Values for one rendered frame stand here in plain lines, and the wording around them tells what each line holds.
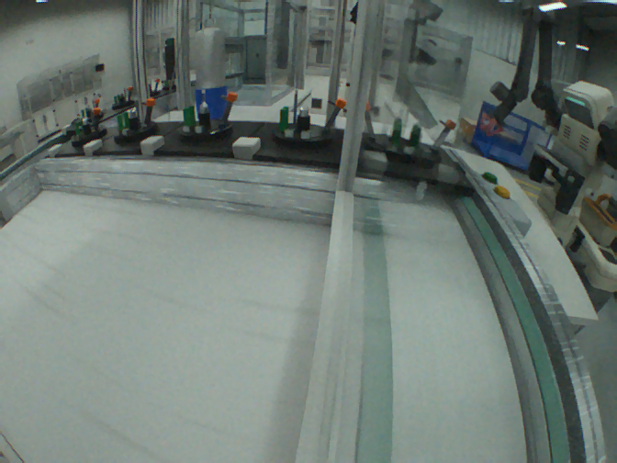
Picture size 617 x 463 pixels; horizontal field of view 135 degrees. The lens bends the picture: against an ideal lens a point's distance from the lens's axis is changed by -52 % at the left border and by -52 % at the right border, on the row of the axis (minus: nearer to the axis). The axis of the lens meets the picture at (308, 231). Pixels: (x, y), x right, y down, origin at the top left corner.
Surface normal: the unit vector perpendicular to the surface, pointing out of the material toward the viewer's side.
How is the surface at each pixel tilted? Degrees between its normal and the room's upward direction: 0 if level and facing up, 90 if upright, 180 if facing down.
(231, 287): 0
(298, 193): 90
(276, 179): 90
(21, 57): 90
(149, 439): 0
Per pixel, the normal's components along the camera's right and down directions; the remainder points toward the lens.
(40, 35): 0.96, 0.22
